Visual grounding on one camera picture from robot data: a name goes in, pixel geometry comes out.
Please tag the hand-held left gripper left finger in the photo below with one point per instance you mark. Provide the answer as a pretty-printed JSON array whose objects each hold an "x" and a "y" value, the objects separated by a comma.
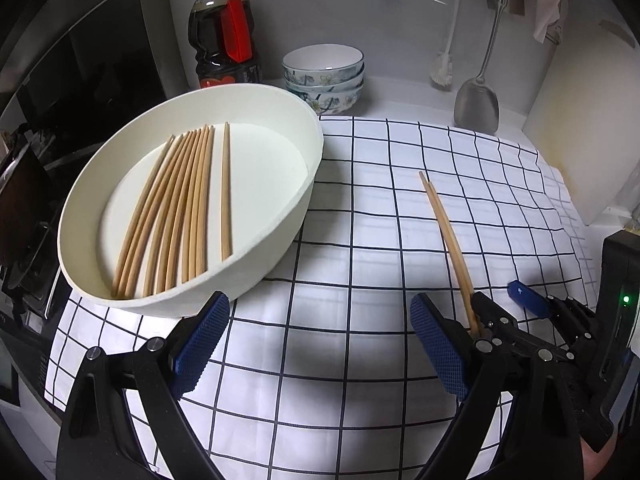
[{"x": 202, "y": 345}]

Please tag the floral ceramic bowl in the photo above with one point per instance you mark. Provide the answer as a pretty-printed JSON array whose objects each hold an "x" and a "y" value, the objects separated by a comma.
[
  {"x": 325, "y": 102},
  {"x": 300, "y": 84},
  {"x": 322, "y": 60}
]

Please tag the white cutting board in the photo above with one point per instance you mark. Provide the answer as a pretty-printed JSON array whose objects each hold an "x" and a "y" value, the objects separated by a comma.
[{"x": 585, "y": 135}]

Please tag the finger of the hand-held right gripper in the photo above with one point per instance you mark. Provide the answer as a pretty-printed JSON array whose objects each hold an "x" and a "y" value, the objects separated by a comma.
[
  {"x": 495, "y": 317},
  {"x": 530, "y": 296}
]

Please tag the single wooden chopstick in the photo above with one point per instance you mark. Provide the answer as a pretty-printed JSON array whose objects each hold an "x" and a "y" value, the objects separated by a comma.
[
  {"x": 440, "y": 220},
  {"x": 462, "y": 275}
]

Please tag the white oval basin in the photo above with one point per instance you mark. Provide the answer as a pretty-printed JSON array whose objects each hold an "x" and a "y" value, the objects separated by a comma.
[{"x": 265, "y": 180}]

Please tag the bundle of wooden chopsticks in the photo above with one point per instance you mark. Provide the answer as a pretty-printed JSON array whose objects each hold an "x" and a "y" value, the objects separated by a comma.
[{"x": 170, "y": 210}]

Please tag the dark soy sauce bottle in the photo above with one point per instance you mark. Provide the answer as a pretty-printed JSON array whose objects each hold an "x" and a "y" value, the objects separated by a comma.
[{"x": 220, "y": 70}]

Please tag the metal spatula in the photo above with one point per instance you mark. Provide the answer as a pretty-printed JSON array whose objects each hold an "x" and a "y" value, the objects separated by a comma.
[{"x": 477, "y": 107}]

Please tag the white dish brush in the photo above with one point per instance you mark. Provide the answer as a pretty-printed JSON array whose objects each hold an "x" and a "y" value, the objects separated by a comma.
[{"x": 441, "y": 72}]

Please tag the beige hanging rag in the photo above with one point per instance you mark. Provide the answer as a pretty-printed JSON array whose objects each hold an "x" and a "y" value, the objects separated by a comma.
[{"x": 545, "y": 5}]

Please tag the black built-in oven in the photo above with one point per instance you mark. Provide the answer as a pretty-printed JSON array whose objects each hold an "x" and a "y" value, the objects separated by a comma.
[{"x": 20, "y": 375}]

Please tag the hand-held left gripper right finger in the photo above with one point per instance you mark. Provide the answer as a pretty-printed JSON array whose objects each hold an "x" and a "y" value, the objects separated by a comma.
[{"x": 442, "y": 355}]

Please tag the black range hood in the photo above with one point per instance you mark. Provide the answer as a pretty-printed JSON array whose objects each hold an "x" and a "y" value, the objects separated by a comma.
[{"x": 75, "y": 60}]

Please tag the white black checkered cloth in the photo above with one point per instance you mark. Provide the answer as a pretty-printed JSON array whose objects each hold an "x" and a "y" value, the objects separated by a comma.
[{"x": 350, "y": 260}]

